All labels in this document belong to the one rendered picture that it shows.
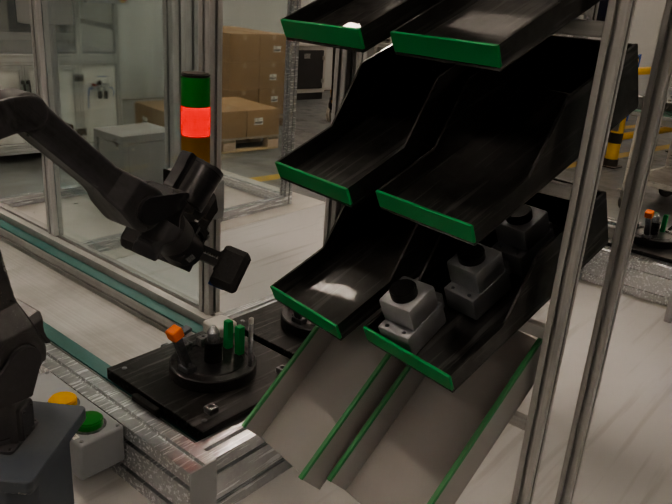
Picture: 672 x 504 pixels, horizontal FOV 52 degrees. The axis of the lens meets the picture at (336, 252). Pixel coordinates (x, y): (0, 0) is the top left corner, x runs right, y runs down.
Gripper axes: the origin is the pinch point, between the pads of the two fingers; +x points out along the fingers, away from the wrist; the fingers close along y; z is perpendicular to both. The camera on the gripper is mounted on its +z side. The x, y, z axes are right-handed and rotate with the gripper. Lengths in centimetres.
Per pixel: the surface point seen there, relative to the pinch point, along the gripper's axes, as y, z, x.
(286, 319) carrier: -12.5, 0.2, 24.9
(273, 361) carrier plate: -15.0, -8.2, 16.2
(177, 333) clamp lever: -2.6, -11.0, 1.0
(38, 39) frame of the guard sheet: 64, 36, 29
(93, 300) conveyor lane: 30, -10, 41
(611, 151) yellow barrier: -156, 368, 585
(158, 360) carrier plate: 2.1, -15.8, 13.2
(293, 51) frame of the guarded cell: 33, 88, 93
